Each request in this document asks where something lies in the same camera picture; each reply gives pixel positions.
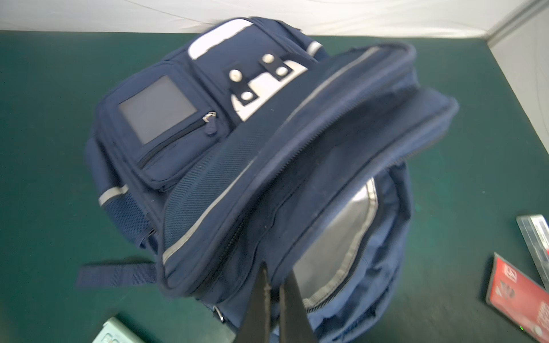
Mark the red box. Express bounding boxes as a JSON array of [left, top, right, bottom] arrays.
[[486, 253, 548, 343]]

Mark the navy blue student backpack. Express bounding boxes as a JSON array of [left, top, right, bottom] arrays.
[[77, 17, 458, 342]]

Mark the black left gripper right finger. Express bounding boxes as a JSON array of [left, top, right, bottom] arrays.
[[279, 272, 317, 343]]

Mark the white green calculator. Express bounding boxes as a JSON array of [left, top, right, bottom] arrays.
[[92, 317, 144, 343]]

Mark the clear pencil case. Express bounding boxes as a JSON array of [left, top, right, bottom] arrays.
[[516, 214, 548, 291]]

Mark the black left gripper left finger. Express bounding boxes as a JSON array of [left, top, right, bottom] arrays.
[[233, 262, 272, 343]]

